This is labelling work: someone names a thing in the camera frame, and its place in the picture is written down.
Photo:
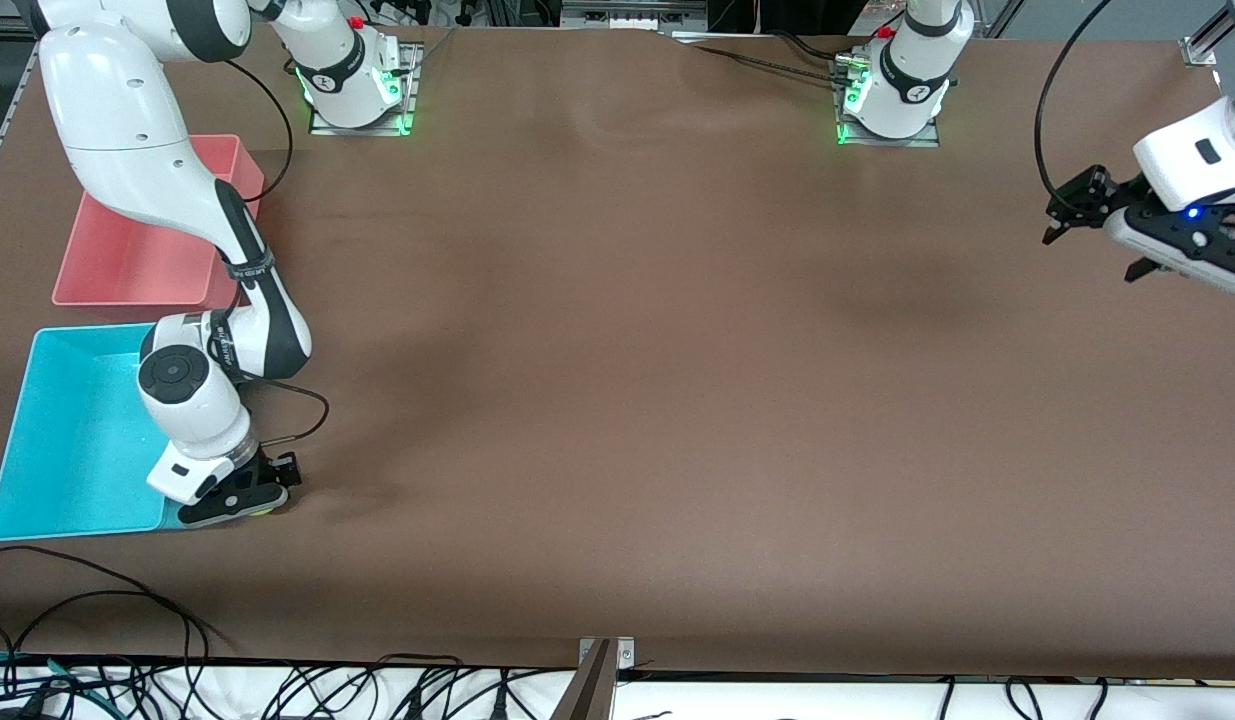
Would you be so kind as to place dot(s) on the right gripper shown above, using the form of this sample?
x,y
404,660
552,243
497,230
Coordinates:
x,y
274,466

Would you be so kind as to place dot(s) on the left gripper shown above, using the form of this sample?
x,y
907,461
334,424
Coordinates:
x,y
1102,196

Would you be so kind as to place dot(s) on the yellow-green tennis ball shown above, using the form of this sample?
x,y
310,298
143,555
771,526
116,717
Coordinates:
x,y
265,510

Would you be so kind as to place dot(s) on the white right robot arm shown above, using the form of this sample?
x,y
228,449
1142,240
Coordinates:
x,y
117,110

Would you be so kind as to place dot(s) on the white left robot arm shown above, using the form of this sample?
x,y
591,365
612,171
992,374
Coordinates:
x,y
907,70

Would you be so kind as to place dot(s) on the blue plastic bin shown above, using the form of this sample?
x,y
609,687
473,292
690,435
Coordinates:
x,y
67,450

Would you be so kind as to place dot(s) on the pink plastic bin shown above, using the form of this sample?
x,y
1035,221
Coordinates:
x,y
127,270

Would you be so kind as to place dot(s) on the grey metal pole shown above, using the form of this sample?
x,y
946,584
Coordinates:
x,y
589,690

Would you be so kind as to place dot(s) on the aluminium corner bracket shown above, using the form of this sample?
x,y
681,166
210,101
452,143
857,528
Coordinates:
x,y
1202,52

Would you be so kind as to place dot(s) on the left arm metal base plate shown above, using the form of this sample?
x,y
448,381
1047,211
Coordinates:
x,y
927,138

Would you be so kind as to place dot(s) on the metal table edge bracket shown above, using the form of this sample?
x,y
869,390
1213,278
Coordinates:
x,y
624,652

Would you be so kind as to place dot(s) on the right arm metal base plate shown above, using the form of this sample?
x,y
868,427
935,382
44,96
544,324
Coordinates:
x,y
407,90

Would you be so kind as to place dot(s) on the aluminium frame rail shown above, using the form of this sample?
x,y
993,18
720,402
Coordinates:
x,y
627,12

